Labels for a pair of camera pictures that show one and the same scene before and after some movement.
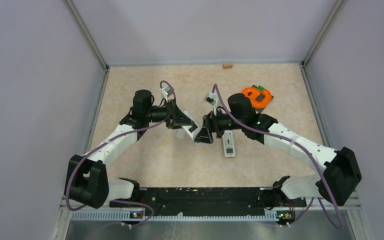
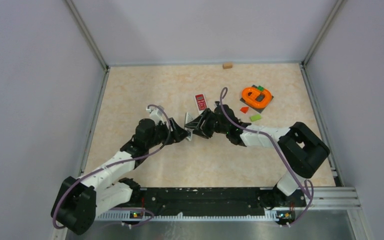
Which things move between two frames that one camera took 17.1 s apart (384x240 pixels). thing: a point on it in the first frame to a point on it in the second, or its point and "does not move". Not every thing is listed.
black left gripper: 175,117 to 179,133
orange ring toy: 253,92 does not move
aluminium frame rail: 334,12 does not move
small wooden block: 227,65 does not move
